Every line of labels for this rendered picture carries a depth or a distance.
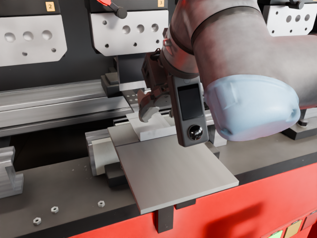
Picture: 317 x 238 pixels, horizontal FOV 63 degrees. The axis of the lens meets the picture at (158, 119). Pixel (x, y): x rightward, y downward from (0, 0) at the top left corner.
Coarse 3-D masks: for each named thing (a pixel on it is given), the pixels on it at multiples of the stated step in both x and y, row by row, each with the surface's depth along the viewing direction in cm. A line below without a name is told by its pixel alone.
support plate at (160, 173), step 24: (168, 120) 64; (120, 144) 54; (144, 144) 54; (168, 144) 54; (144, 168) 48; (168, 168) 48; (192, 168) 48; (216, 168) 48; (144, 192) 42; (168, 192) 42; (192, 192) 42
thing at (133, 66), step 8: (120, 56) 55; (128, 56) 55; (136, 56) 56; (144, 56) 57; (120, 64) 56; (128, 64) 56; (136, 64) 57; (120, 72) 56; (128, 72) 57; (136, 72) 58; (120, 80) 57; (128, 80) 58; (136, 80) 59; (120, 88) 59; (128, 88) 60; (136, 88) 61
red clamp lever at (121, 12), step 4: (100, 0) 42; (104, 0) 42; (108, 0) 43; (104, 4) 43; (108, 4) 43; (112, 4) 44; (112, 8) 44; (116, 8) 44; (120, 8) 44; (124, 8) 44; (116, 12) 44; (120, 12) 44; (124, 12) 44; (120, 16) 44; (124, 16) 44
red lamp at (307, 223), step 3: (315, 213) 60; (309, 216) 59; (312, 216) 60; (315, 216) 61; (306, 219) 59; (309, 219) 60; (312, 219) 61; (315, 219) 61; (306, 222) 60; (309, 222) 61; (312, 222) 62; (303, 225) 60; (306, 225) 61; (309, 225) 62; (303, 228) 60
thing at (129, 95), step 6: (114, 72) 85; (102, 78) 83; (108, 78) 80; (114, 78) 80; (102, 84) 84; (108, 84) 79; (114, 84) 78; (108, 90) 78; (114, 90) 78; (126, 90) 79; (132, 90) 79; (144, 90) 82; (108, 96) 78; (114, 96) 79; (126, 96) 75; (132, 96) 75; (132, 102) 71; (132, 108) 68; (138, 108) 68
